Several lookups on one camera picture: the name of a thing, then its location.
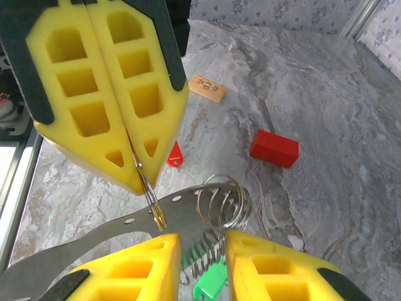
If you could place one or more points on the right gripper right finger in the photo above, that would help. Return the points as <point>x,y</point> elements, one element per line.
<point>282,276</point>

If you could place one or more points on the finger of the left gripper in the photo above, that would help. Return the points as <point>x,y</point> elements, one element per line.
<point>78,94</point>
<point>141,62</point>

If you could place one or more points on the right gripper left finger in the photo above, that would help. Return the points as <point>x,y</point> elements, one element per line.
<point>125,276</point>

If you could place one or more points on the green key tag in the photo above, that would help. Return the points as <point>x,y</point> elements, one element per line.
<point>210,282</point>

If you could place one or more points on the small silver split keyring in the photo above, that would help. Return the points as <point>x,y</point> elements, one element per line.
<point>150,196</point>

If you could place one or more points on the printed wooden block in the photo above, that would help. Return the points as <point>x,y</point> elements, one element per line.
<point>206,89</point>

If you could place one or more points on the key with red tag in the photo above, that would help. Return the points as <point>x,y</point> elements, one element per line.
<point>175,156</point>

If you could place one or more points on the red block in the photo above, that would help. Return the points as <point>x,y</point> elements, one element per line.
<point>274,149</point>

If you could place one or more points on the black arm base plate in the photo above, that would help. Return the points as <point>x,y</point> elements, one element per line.
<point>12,125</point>

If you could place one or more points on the wide aluminium base rail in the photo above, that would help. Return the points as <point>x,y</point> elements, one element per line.
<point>12,188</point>

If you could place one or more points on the aluminium frame post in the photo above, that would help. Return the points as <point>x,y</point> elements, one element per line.
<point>360,19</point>

